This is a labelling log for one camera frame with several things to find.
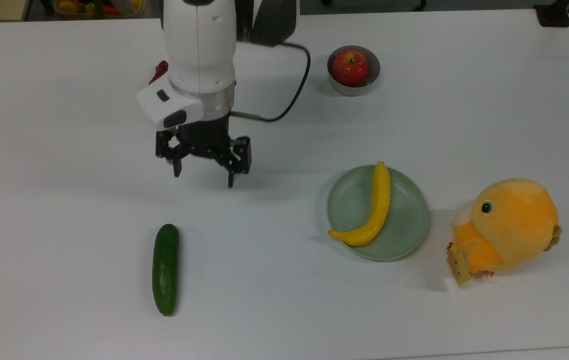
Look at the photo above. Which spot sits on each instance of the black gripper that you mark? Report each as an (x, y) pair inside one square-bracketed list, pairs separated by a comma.
[(204, 135)]

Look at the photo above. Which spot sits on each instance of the green cucumber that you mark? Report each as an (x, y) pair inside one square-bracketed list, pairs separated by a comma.
[(165, 270)]

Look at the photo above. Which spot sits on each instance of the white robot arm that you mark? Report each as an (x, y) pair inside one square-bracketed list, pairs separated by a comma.
[(199, 45)]

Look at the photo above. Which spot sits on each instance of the grey metal bowl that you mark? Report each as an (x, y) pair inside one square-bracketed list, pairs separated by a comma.
[(373, 82)]

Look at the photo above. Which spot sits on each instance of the red chili pepper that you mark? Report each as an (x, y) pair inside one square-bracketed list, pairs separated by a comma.
[(159, 71)]

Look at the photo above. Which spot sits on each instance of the red apple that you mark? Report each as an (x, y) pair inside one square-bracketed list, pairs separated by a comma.
[(350, 67)]

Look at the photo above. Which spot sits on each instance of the clear bin of toy produce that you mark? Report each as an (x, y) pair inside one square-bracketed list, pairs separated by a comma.
[(99, 7)]

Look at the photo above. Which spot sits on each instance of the yellow banana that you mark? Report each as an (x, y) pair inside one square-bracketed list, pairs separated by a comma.
[(379, 205)]

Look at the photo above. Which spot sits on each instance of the green plate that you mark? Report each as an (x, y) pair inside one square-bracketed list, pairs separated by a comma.
[(404, 220)]

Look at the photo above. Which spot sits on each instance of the orange plush toy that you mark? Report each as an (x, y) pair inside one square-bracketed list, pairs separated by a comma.
[(512, 225)]

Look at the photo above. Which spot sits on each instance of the black table clamp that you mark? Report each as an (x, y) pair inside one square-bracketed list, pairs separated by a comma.
[(553, 15)]

